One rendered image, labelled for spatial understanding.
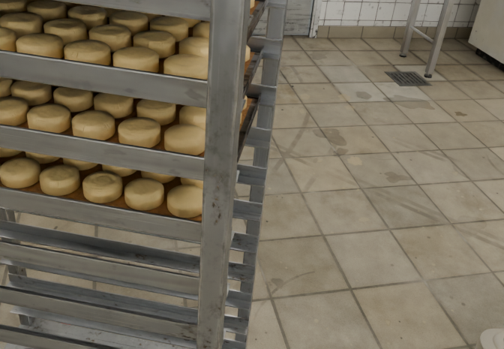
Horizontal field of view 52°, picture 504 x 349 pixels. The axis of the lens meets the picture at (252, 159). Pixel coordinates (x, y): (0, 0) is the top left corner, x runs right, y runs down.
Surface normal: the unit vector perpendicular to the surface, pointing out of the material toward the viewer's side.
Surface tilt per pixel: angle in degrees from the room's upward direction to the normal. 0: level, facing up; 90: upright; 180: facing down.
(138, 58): 0
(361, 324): 0
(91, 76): 90
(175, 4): 90
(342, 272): 0
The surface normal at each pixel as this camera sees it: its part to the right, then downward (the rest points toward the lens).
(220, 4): -0.16, 0.51
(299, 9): 0.22, 0.54
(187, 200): 0.08, -0.84
